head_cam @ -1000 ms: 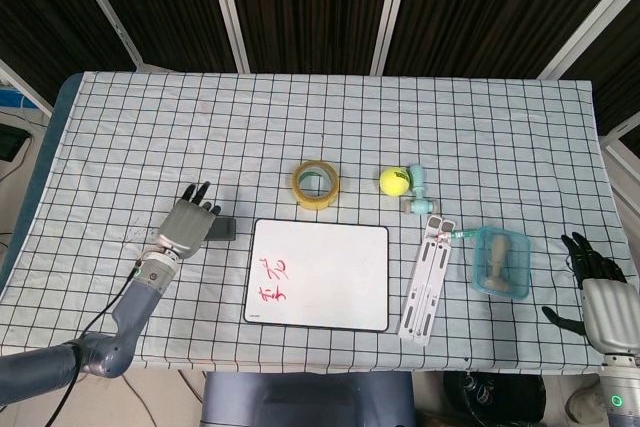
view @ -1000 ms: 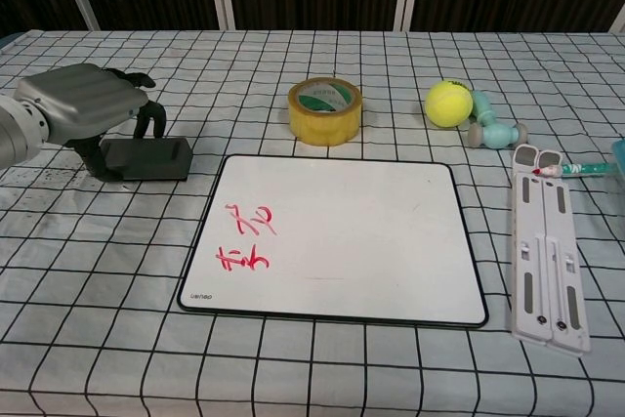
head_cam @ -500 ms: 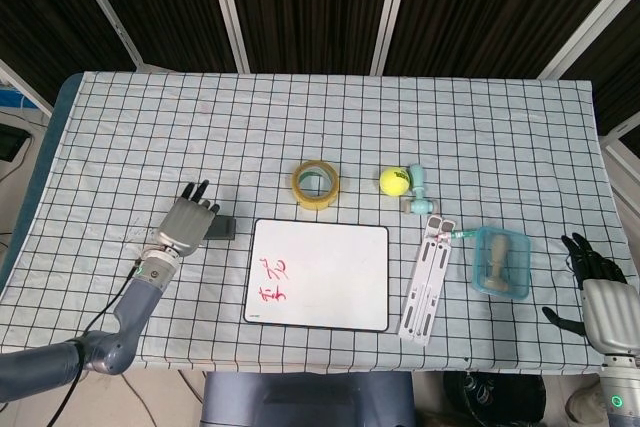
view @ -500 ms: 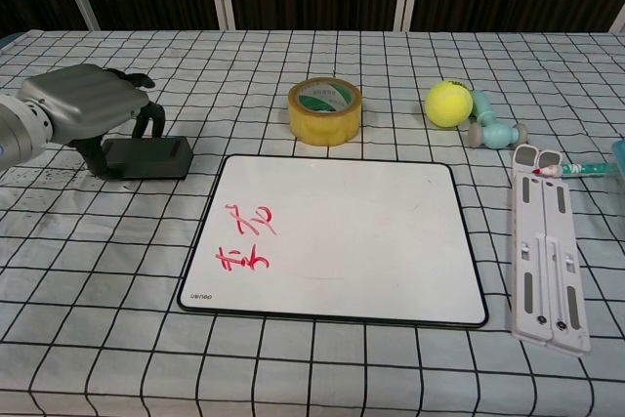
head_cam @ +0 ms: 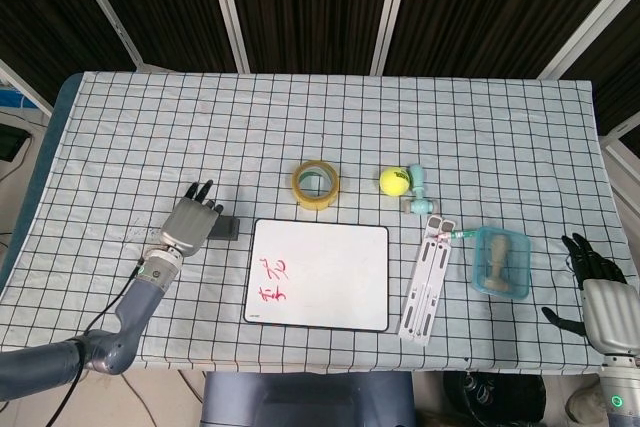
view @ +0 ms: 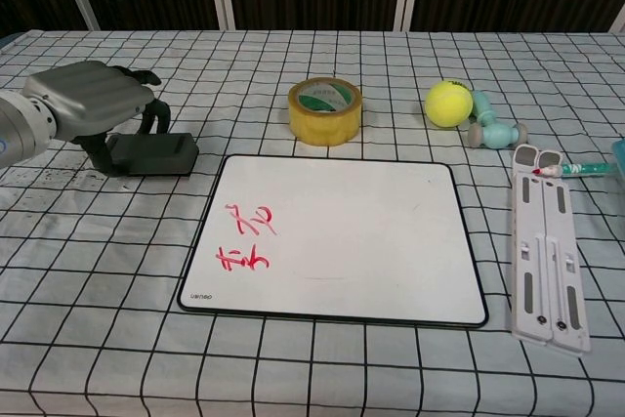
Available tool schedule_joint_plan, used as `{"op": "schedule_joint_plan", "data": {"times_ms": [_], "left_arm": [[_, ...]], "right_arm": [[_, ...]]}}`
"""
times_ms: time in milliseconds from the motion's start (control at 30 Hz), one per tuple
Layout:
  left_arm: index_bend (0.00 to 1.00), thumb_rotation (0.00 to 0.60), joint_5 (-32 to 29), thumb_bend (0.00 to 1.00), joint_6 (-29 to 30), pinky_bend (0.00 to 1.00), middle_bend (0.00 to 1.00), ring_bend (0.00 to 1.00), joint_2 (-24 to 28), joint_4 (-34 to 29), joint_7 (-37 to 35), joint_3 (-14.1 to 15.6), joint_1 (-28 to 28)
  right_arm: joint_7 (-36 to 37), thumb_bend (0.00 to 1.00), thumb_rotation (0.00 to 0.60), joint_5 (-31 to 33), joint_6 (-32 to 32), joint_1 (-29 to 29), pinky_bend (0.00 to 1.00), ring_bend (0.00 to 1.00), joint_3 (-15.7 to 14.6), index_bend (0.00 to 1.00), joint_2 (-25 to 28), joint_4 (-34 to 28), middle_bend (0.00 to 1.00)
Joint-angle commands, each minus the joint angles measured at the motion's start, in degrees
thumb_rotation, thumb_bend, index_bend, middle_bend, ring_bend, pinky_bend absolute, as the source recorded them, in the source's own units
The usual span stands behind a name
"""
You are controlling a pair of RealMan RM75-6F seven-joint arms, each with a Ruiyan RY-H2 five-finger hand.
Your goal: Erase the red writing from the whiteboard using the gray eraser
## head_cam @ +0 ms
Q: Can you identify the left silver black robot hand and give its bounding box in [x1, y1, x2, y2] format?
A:
[158, 179, 225, 256]

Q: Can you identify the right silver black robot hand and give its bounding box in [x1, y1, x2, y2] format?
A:
[541, 232, 640, 356]

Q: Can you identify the dark grey whiteboard eraser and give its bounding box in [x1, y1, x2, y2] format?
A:
[208, 214, 241, 242]

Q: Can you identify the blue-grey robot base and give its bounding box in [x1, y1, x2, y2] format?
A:
[201, 371, 417, 427]

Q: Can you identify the white dry-erase board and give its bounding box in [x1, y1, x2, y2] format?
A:
[243, 218, 391, 332]

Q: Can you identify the teal clear plastic container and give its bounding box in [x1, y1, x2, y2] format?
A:
[472, 225, 532, 301]

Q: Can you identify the white black grid tablecloth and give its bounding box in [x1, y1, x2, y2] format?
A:
[0, 70, 621, 376]

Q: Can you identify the beige wooden stamp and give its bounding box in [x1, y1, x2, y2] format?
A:
[480, 235, 511, 292]

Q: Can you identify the yellow packing tape roll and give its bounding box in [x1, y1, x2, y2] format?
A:
[291, 159, 341, 210]

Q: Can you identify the black bin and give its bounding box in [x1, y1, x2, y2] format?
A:
[442, 371, 549, 427]

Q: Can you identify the white folding laptop stand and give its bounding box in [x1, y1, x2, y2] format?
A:
[397, 214, 457, 346]

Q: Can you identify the yellow tennis ball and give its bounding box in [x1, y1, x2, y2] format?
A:
[378, 166, 412, 198]

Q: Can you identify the teal toy hammer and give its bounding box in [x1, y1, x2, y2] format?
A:
[401, 163, 435, 216]

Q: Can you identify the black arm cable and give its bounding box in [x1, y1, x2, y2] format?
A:
[42, 257, 147, 427]

